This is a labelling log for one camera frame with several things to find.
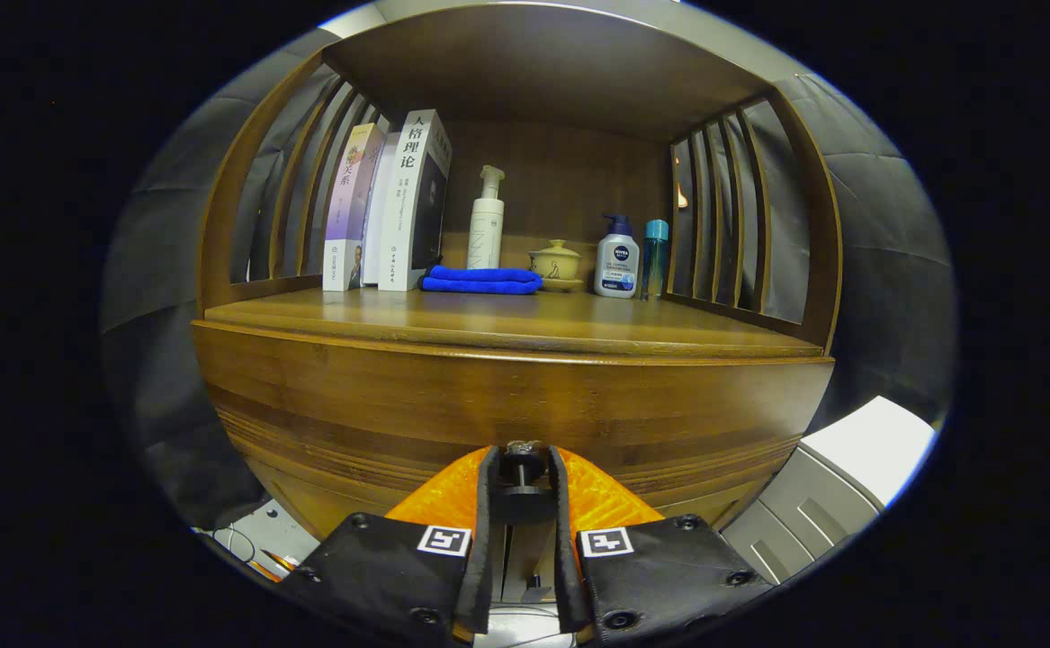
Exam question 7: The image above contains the black backdrop cloth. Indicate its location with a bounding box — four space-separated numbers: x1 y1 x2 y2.
97 27 957 532

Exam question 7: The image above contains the yellow lidded teacup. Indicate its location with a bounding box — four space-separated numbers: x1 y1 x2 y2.
528 238 585 293

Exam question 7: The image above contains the white bottle with blue cap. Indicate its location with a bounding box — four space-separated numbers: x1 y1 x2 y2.
593 213 641 299

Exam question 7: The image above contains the thick white book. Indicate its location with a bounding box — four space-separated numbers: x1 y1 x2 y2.
378 109 453 293

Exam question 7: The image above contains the purple book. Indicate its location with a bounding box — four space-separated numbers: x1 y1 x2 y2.
322 123 388 293

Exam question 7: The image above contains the blue folded towel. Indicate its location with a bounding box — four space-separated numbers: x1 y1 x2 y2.
420 265 544 296

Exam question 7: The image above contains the wooden drawer with black knob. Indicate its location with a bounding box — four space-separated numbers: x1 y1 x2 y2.
196 333 836 541

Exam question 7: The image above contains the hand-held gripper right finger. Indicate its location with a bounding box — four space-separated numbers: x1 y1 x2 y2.
549 445 773 644

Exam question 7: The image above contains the thin floor cable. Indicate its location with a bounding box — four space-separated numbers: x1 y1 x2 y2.
214 522 260 563

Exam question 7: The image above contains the teal bottle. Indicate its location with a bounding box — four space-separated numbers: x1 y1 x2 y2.
641 219 670 302

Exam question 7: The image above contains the thin white book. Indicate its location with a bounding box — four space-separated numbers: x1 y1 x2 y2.
363 132 402 287

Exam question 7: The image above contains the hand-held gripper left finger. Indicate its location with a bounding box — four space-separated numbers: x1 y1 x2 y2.
277 445 500 644

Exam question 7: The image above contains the brown wooden cabinet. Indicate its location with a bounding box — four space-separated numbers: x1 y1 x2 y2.
192 0 845 606

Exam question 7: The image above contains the wooden countertop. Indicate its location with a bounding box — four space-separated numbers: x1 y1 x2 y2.
192 286 836 365

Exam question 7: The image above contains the white storage box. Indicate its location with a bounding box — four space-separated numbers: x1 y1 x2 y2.
721 396 938 586

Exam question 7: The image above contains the white pump bottle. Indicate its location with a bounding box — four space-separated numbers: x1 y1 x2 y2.
466 165 507 271

